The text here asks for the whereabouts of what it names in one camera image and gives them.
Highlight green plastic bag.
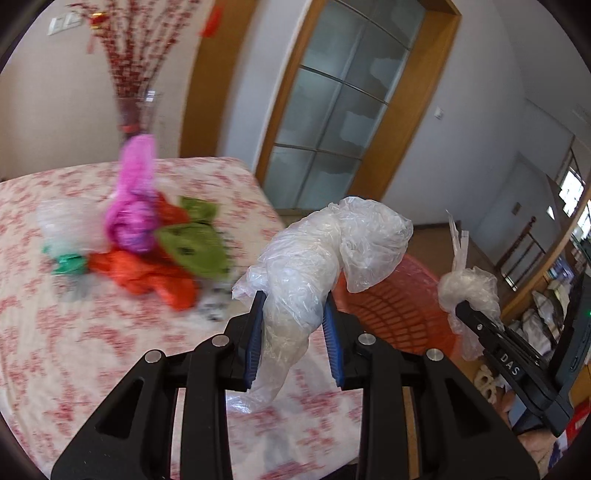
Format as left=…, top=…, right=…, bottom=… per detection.
left=41, top=244, right=90, bottom=277

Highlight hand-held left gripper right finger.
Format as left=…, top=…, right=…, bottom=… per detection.
left=322, top=305, right=541, bottom=480

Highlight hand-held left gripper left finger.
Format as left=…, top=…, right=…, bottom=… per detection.
left=51, top=291, right=269, bottom=480

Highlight frosted glass door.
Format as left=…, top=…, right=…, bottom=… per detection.
left=268, top=0, right=426, bottom=198

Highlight wooden door frame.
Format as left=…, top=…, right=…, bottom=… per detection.
left=179, top=0, right=462, bottom=213

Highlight red hanging wall ornament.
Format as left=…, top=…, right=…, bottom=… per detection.
left=198, top=8, right=225, bottom=38

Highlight black white printed wrapper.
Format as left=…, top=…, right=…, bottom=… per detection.
left=198, top=285, right=232, bottom=325

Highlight white room door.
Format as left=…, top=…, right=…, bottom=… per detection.
left=492, top=152, right=555, bottom=278

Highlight green foil wrapper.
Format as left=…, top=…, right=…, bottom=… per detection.
left=154, top=196, right=234, bottom=280

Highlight red plastic basket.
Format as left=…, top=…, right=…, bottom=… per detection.
left=332, top=253, right=462, bottom=365

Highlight small knotted clear plastic bag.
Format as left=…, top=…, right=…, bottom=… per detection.
left=436, top=210, right=500, bottom=363

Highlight glass vase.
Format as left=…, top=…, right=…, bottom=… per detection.
left=115, top=90, right=164, bottom=139

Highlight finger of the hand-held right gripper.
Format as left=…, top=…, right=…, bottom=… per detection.
left=455, top=304, right=556, bottom=394
left=464, top=300, right=551, bottom=366

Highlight white wall switch plate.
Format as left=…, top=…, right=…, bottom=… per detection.
left=48, top=16, right=82, bottom=36

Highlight red berry branches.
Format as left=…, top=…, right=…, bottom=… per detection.
left=65, top=0, right=195, bottom=100

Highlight wooden stair railing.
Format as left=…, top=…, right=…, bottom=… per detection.
left=496, top=216, right=548, bottom=291

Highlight pink plastic bag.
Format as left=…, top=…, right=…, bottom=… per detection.
left=104, top=134, right=162, bottom=254

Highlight orange plastic bag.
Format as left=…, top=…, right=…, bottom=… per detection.
left=88, top=191, right=200, bottom=311

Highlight person's right hand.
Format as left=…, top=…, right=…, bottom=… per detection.
left=501, top=390, right=571, bottom=467

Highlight window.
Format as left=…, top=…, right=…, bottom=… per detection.
left=558, top=170, right=588, bottom=217

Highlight large clear plastic bag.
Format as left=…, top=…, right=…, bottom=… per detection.
left=226, top=196, right=414, bottom=414

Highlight floral tablecloth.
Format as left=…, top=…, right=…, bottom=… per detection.
left=0, top=156, right=365, bottom=480

